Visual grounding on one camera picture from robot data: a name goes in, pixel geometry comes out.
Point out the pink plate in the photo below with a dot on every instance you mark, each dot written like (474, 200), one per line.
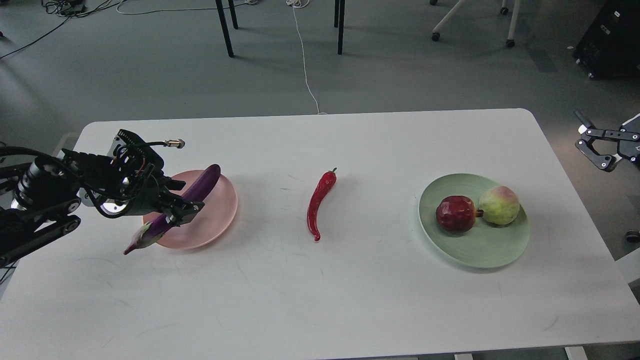
(214, 219)

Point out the black table leg left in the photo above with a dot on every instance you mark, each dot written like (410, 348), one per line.
(225, 26)

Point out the white office chair base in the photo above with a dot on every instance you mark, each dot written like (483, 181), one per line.
(510, 8)

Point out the black table leg right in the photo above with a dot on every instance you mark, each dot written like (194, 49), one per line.
(339, 23)

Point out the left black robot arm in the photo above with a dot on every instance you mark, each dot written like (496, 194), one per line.
(45, 194)

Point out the dark red pomegranate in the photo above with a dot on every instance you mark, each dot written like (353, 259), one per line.
(457, 214)

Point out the green plate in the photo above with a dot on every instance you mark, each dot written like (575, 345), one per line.
(486, 245)

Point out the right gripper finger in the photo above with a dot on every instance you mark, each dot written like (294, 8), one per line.
(603, 162)
(628, 131)

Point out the black table leg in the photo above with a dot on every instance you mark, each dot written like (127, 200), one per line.
(225, 26)
(339, 23)

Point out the red chili pepper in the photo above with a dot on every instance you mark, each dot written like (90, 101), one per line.
(324, 186)

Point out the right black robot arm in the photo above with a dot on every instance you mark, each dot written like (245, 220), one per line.
(630, 151)

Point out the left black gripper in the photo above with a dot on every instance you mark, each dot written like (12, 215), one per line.
(129, 180)

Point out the purple eggplant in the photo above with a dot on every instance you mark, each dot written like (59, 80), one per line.
(149, 233)

